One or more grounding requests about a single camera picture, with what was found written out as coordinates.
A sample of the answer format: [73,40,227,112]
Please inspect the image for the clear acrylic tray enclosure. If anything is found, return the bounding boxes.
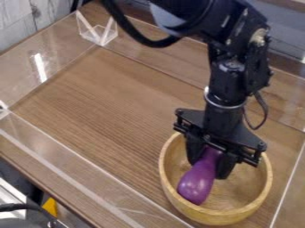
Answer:
[0,16,305,228]

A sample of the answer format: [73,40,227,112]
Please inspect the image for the black and yellow device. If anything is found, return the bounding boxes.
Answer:
[0,177,69,228]

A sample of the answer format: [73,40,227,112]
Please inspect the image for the black cable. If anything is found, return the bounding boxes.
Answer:
[0,203,52,228]

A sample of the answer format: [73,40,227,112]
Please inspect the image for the purple toy eggplant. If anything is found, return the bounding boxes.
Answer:
[176,147,222,205]

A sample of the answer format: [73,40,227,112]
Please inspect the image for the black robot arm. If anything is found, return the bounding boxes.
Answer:
[100,0,273,179]

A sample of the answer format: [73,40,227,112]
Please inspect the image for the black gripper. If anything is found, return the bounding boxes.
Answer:
[174,88,267,180]

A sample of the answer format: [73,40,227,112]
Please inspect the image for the brown wooden bowl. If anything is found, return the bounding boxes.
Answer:
[158,133,273,226]

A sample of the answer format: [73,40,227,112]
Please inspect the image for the clear acrylic corner bracket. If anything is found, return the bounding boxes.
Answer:
[75,11,117,46]

